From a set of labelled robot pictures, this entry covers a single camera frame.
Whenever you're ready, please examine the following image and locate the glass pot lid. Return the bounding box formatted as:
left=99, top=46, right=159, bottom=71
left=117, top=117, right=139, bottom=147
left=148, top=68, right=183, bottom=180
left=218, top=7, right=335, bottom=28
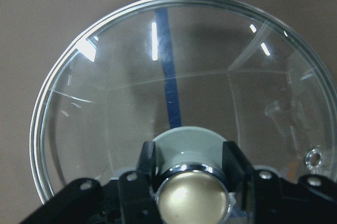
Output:
left=25, top=0, right=336, bottom=223

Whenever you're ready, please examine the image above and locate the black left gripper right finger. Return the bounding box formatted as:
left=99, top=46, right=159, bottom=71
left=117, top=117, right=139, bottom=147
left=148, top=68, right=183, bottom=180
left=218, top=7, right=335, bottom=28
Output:
left=222, top=141, right=283, bottom=223

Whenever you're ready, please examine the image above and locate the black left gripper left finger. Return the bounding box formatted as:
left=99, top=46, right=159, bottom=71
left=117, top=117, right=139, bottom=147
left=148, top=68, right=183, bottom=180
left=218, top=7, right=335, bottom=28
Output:
left=117, top=141, right=163, bottom=223

